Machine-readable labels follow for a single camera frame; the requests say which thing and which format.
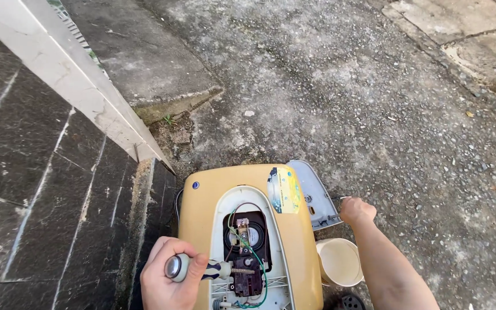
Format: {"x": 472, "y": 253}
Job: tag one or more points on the black round perforated object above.
{"x": 351, "y": 302}

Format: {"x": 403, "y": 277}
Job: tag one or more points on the person's left hand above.
{"x": 162, "y": 284}

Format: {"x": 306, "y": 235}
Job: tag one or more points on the person's right hand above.
{"x": 357, "y": 212}

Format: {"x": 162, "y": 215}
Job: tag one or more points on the black thermostat block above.
{"x": 246, "y": 284}

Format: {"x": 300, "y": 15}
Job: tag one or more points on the yellow electric water heater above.
{"x": 200, "y": 215}

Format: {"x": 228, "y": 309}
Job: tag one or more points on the brass heating element terminal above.
{"x": 243, "y": 232}

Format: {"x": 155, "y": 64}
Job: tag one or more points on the blue and yellow sticker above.
{"x": 284, "y": 189}

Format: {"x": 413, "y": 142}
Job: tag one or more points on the grey plastic cover plate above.
{"x": 314, "y": 189}

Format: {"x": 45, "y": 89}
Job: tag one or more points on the white concrete railing beam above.
{"x": 58, "y": 56}

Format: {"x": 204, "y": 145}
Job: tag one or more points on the cream plastic cup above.
{"x": 339, "y": 262}

